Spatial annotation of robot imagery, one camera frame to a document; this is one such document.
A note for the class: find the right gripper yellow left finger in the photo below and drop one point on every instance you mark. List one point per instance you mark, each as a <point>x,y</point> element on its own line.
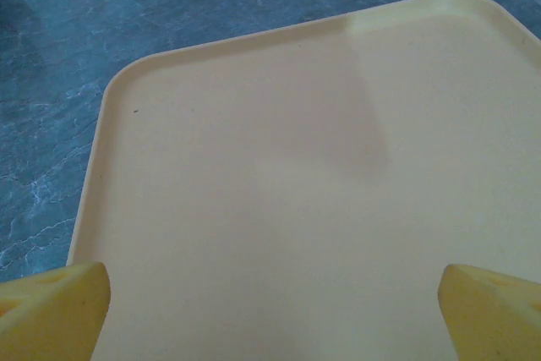
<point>50,318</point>

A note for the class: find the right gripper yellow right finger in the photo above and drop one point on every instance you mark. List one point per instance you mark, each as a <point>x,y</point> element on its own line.
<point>494,318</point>

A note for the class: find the yellow plastic tray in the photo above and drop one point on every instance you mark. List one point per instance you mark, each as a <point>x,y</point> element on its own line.
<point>304,192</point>

